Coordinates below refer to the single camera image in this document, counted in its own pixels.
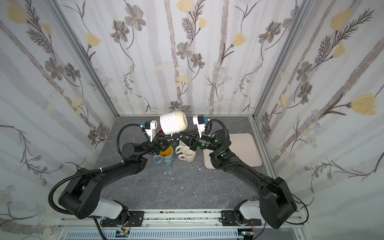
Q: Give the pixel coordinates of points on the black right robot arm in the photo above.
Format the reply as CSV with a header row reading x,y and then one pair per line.
x,y
276,202

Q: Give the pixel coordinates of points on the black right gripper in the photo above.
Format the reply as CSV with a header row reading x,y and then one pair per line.
x,y
193,141

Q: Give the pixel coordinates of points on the left corner aluminium profile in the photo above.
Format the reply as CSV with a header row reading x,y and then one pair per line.
x,y
80,52

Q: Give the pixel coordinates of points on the cream round mug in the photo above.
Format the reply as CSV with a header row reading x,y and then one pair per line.
x,y
173,122

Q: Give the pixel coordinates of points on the corner aluminium profile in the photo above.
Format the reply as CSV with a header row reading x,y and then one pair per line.
x,y
283,54
80,52

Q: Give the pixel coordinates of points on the right corner aluminium profile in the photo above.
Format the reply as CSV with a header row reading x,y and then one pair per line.
x,y
283,54

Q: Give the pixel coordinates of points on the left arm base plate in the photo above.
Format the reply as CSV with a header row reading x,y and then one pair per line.
x,y
135,219

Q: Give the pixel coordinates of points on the pink mug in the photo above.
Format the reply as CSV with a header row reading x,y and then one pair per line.
x,y
187,155

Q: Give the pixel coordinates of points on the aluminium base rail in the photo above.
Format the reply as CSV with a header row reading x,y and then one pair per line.
x,y
168,219

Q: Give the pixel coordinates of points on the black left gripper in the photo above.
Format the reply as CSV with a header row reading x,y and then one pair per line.
x,y
156,147

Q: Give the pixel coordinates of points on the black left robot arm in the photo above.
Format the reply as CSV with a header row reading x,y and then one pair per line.
x,y
80,194

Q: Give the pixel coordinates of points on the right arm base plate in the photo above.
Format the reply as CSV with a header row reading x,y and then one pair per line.
x,y
234,218

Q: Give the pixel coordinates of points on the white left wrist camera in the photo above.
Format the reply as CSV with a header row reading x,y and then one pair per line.
x,y
151,129

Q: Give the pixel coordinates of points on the beige plastic tray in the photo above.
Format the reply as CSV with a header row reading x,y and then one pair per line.
x,y
244,146

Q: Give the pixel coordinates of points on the white mug red inside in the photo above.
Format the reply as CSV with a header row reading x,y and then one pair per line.
x,y
160,132

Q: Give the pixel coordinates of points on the blue glass patterned mug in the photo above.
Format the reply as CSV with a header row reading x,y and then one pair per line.
x,y
166,157

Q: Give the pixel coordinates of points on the white vented cable duct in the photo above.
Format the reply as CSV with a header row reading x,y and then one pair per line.
x,y
178,234

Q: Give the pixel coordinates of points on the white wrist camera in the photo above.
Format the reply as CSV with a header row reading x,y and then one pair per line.
x,y
151,129
200,121

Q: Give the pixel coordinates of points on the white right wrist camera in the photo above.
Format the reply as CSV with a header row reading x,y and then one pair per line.
x,y
200,121

